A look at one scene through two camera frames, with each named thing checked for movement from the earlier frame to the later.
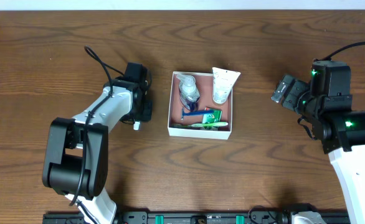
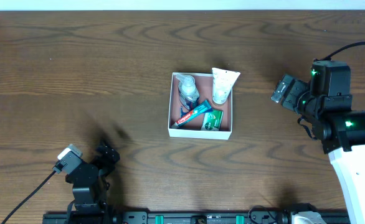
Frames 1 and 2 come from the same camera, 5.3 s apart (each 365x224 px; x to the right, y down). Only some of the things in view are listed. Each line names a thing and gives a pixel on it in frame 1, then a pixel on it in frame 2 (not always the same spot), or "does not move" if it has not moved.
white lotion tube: (223, 81) does not move
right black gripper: (290, 94) does not move
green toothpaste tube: (136, 126) → (204, 107)
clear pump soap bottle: (189, 93) does not move
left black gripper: (146, 109) → (104, 157)
